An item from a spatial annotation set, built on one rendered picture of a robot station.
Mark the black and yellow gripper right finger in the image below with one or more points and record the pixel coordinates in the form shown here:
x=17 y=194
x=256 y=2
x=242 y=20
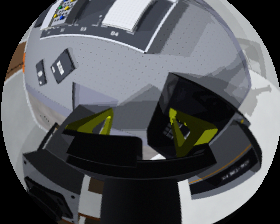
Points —
x=201 y=132

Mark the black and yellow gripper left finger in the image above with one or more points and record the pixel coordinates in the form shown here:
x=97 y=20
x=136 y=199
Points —
x=87 y=124

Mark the white pcr plate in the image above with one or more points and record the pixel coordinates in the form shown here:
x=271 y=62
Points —
x=125 y=14

